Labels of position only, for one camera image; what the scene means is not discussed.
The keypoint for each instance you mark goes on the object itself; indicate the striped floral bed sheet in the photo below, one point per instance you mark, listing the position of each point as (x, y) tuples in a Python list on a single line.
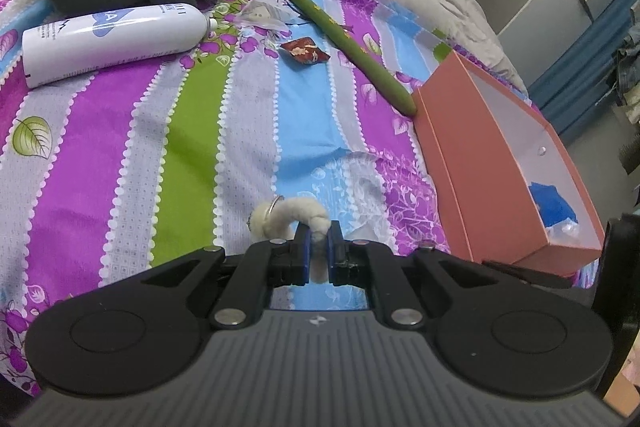
[(165, 147)]

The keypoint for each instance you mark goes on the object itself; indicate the clear plastic wrapper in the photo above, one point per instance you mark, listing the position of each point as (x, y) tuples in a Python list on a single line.
[(260, 14)]

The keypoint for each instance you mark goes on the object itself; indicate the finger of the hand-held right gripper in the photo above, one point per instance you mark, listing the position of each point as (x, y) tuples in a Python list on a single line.
[(535, 278)]

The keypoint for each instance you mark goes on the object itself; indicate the hanging clothes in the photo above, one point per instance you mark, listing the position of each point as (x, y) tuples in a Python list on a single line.
[(629, 67)]

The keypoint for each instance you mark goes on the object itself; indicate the white spray bottle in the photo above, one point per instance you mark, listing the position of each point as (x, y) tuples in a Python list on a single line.
[(110, 42)]

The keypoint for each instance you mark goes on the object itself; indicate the dark red patterned packet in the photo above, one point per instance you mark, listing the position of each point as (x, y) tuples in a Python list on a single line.
[(304, 52)]

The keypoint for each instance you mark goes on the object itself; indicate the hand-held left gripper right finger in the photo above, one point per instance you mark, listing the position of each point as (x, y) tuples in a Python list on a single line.
[(332, 257)]

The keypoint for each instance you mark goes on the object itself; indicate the blue face mask packet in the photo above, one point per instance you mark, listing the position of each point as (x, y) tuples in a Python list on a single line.
[(550, 204)]

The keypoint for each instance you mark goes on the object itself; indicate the orange cardboard box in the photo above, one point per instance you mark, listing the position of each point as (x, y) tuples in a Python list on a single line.
[(475, 157)]

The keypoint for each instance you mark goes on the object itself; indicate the long green spoon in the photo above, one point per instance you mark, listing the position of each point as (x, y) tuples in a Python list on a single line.
[(325, 17)]

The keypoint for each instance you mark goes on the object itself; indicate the blue curtain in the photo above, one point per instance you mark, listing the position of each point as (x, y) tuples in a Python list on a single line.
[(575, 82)]

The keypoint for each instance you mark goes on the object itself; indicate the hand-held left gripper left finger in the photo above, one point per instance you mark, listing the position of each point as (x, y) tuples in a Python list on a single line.
[(301, 257)]

